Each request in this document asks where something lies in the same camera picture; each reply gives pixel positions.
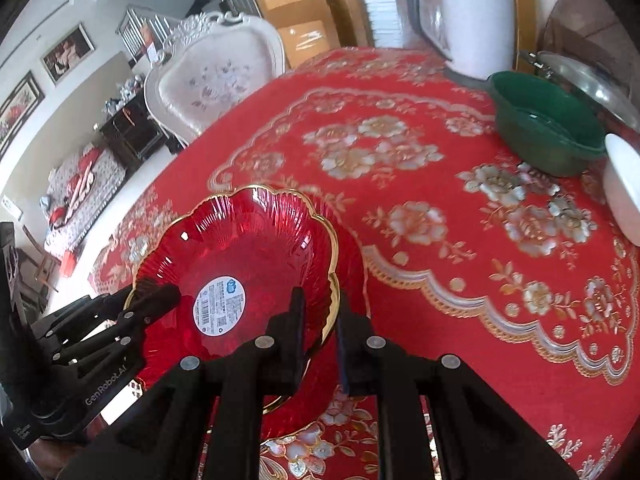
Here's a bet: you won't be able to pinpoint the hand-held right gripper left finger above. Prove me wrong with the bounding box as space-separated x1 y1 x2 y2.
60 287 307 480

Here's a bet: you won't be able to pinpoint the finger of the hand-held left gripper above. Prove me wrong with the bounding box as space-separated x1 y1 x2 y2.
31 283 182 347
51 324 150 369

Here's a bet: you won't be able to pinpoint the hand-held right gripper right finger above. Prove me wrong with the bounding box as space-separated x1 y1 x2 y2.
336 294 581 480

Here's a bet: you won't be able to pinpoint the red glass plate gold rim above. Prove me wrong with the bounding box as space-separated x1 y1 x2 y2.
123 185 368 413

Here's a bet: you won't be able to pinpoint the green plastic bowl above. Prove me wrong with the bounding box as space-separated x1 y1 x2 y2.
487 71 608 177

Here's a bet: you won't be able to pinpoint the sofa with red-white cover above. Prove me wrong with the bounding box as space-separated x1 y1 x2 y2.
42 142 129 257

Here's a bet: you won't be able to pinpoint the red floral tablecloth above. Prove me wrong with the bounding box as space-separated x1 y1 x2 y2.
90 47 640 480

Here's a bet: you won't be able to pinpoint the dark wooden cabinet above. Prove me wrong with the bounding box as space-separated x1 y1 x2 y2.
100 95 167 171

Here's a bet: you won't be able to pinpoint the porcelain tea set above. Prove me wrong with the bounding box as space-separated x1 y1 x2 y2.
102 74 147 116

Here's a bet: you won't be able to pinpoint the large framed picture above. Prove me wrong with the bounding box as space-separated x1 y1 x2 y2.
0 71 45 159

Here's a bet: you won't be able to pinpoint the white carved chair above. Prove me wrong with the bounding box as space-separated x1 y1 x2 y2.
144 12 287 150

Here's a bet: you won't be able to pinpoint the small framed picture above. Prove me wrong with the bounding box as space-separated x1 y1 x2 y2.
40 25 95 84

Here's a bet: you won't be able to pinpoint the metal stair railing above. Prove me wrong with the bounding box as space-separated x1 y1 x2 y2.
117 5 177 67

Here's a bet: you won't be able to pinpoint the white bowl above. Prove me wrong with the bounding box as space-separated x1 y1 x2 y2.
602 132 640 247

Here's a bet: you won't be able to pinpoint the wooden door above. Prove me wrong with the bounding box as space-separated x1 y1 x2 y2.
245 0 353 67

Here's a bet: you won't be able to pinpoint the white window blinds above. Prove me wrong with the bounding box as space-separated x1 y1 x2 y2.
352 0 420 49

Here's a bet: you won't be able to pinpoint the white electric kettle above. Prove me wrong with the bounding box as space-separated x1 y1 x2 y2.
416 0 518 80

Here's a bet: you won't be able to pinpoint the glass pot lid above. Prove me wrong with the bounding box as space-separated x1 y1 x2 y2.
519 50 640 133

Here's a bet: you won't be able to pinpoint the round wooden folding tabletop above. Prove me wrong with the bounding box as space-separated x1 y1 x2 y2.
542 0 640 63

